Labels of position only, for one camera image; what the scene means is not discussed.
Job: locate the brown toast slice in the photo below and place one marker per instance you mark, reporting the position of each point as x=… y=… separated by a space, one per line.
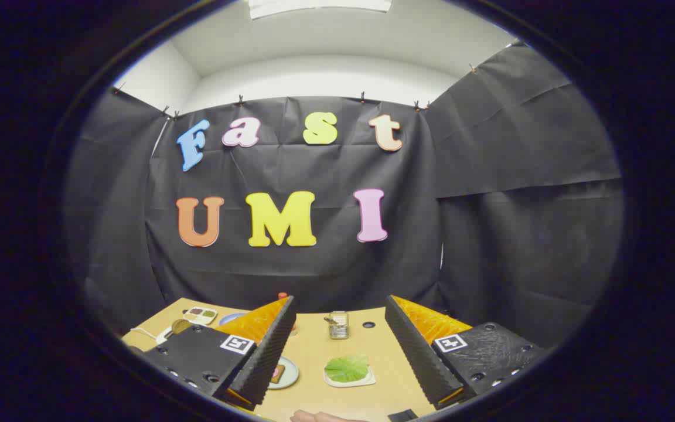
x=181 y=325

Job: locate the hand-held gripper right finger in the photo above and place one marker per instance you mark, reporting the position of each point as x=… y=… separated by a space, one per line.
x=419 y=357

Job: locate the green lettuce leaf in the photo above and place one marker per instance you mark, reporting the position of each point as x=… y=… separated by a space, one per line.
x=347 y=368

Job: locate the ceiling light panel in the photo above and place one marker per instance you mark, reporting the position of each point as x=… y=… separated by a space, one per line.
x=320 y=6

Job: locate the brown bread slice on plate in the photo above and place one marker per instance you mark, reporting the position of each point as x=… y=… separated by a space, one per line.
x=278 y=374

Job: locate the white toaster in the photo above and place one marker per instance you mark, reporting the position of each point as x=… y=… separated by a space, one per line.
x=164 y=336

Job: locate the white divided seasoning tray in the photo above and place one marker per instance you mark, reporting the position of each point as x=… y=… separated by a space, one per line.
x=200 y=316

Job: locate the pale green round plate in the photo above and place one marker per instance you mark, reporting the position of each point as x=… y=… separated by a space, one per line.
x=291 y=372

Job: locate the blue round plate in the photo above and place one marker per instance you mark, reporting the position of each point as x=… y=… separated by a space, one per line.
x=231 y=319

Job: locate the white square plate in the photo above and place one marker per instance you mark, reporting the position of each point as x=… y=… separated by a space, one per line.
x=367 y=380

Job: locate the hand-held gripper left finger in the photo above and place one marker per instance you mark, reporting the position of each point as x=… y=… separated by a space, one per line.
x=267 y=363

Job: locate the clear bottle with red cap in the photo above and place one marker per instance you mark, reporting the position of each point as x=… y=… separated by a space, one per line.
x=282 y=296

